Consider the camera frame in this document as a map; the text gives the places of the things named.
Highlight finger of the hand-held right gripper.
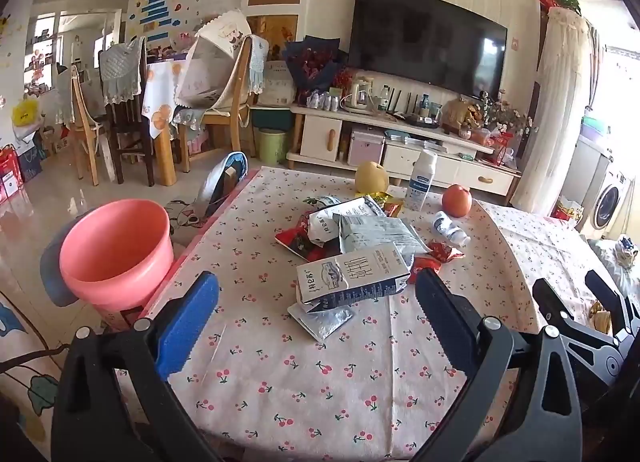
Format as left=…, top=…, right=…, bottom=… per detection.
left=584, top=269, right=640, bottom=343
left=531, top=278, right=618, bottom=345

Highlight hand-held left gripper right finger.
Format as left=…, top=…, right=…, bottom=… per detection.
left=414, top=268, right=583, bottom=462

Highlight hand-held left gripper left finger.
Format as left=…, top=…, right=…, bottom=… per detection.
left=50, top=271, right=236, bottom=462

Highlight small white plastic bottle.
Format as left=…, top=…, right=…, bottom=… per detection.
left=431, top=211, right=472, bottom=247

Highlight pink plastic bucket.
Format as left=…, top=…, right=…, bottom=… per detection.
left=59, top=199, right=176, bottom=333

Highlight white blue milk carton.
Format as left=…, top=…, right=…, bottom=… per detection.
left=295, top=243, right=413, bottom=313

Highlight red candy wrapper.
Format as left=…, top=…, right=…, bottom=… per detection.
left=409, top=256, right=443, bottom=285
left=427, top=238, right=466, bottom=263

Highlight white washing machine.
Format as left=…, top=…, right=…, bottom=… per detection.
left=575, top=162, right=633, bottom=243

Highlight cartoon print stool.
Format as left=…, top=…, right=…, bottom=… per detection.
left=170, top=199, right=202, bottom=230

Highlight grey snack bag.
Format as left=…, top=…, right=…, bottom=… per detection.
left=339, top=214, right=431, bottom=275

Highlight silver foil wrapper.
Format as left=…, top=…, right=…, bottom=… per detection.
left=287, top=302, right=353, bottom=341

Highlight red apple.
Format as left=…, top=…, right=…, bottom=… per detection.
left=441, top=184, right=473, bottom=219

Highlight yellow red snack packet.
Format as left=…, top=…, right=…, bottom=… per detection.
left=372, top=194, right=406, bottom=219

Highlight tall white blue bottle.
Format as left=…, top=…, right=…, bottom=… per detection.
left=403, top=149, right=438, bottom=211

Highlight blue round stool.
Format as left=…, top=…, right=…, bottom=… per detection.
left=40, top=242, right=76, bottom=307

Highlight blue white cushioned chair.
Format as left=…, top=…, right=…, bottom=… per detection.
left=192, top=152, right=249, bottom=220

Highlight crumpled white bag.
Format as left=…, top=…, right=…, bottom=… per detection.
left=306, top=207, right=386, bottom=247

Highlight yellow pear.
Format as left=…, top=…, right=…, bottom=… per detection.
left=355, top=160, right=390, bottom=193

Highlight pink storage case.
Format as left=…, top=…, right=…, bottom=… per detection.
left=348, top=127, right=386, bottom=166

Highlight dried flower bunch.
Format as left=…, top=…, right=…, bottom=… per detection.
left=480, top=92, right=536, bottom=137

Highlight green waste bin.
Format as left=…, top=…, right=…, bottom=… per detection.
left=256, top=128, right=288, bottom=166

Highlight dark wooden chair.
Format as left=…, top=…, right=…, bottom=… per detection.
left=98, top=36, right=156, bottom=187

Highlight lace covered standing air conditioner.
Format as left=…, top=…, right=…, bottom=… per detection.
left=510, top=6, right=596, bottom=215

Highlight brown snack basket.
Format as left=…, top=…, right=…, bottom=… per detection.
left=442, top=98, right=483, bottom=130

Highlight light wooden chair with bib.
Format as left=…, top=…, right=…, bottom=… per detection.
left=172, top=9, right=256, bottom=173

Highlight white television cabinet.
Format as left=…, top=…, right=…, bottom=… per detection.
left=286, top=104, right=523, bottom=203

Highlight dark green box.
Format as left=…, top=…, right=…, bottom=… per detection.
left=250, top=106, right=293, bottom=131

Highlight dining table with orange-print cloth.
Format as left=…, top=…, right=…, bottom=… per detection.
left=141, top=59, right=201, bottom=187

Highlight red gift boxes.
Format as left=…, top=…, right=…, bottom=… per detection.
left=0, top=144, right=23, bottom=203

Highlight white electric kettle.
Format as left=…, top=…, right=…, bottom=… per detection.
left=348, top=76, right=376, bottom=110

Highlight row of silver cans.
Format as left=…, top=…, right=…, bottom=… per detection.
left=305, top=90, right=341, bottom=110

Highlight white sack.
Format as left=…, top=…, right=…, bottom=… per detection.
left=257, top=60, right=296, bottom=105

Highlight yellow plastic bag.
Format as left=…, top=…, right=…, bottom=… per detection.
left=12, top=99, right=41, bottom=125

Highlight black flat television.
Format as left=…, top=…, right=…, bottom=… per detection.
left=347, top=0, right=508, bottom=98

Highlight dark blue wrapped bouquet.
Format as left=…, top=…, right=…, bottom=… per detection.
left=282, top=35, right=349, bottom=105

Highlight blue striped wall poster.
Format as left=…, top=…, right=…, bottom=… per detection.
left=126, top=0, right=191, bottom=42

